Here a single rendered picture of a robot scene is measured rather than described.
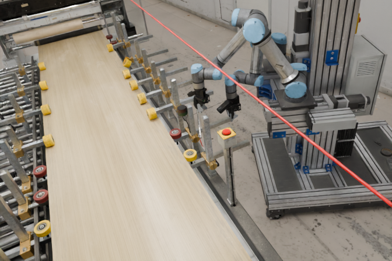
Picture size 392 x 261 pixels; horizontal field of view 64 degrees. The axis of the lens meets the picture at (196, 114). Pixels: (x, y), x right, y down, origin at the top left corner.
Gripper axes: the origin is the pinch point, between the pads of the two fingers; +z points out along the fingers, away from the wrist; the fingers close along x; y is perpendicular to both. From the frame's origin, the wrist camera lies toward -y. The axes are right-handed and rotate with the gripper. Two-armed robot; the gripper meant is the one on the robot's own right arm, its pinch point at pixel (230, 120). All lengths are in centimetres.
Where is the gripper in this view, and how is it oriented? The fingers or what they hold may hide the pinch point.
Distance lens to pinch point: 228.1
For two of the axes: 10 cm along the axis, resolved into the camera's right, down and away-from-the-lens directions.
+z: 1.2, 8.1, 5.7
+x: -4.1, -4.8, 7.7
